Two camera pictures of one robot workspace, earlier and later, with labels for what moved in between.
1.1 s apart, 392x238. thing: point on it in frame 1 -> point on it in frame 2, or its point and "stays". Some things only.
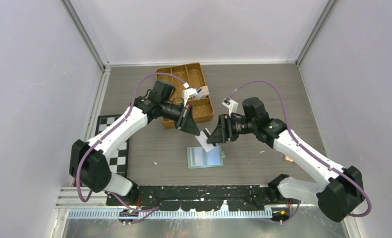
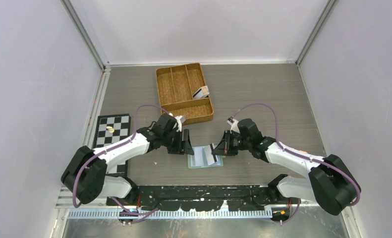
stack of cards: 202,92 stays
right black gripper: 224,131 -> 224,147
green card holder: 197,157 stays
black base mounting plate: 239,198 stays
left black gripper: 188,124 -> 180,148
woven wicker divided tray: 184,76 stays
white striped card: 202,138 -> 210,158
